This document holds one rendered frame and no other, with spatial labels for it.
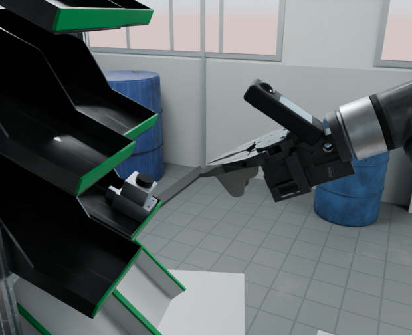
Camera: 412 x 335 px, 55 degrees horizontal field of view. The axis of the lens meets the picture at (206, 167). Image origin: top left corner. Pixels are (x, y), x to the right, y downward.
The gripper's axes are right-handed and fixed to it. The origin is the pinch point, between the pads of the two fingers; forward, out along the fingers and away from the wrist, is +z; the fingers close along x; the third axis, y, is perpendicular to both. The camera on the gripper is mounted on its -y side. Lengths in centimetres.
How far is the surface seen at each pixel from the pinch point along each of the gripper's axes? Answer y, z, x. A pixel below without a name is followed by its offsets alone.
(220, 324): 40.2, 19.7, 16.1
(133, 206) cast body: 2.2, 14.9, 0.2
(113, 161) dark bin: -8.1, 4.5, -14.1
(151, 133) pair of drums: 21, 145, 267
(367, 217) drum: 139, -7, 233
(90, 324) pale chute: 14.1, 23.4, -12.1
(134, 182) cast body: -1.4, 13.1, 1.1
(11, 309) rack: 2.7, 21.2, -22.9
